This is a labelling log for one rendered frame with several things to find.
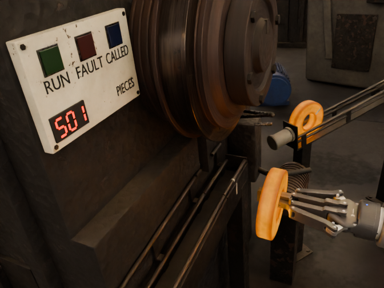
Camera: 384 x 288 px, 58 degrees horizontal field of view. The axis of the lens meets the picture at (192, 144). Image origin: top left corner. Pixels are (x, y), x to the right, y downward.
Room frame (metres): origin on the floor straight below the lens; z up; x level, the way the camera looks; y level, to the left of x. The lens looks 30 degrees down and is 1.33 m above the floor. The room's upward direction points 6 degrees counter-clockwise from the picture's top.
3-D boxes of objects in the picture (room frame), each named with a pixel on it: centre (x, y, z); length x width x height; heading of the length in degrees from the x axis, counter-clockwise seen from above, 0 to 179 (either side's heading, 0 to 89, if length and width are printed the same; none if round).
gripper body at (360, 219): (0.51, -0.30, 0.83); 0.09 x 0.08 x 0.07; 62
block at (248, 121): (1.07, -0.19, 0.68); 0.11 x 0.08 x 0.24; 62
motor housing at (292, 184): (1.08, -0.36, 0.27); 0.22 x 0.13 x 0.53; 152
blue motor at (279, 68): (3.03, -0.80, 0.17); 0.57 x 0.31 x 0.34; 172
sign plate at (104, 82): (0.61, 0.17, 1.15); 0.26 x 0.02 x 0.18; 152
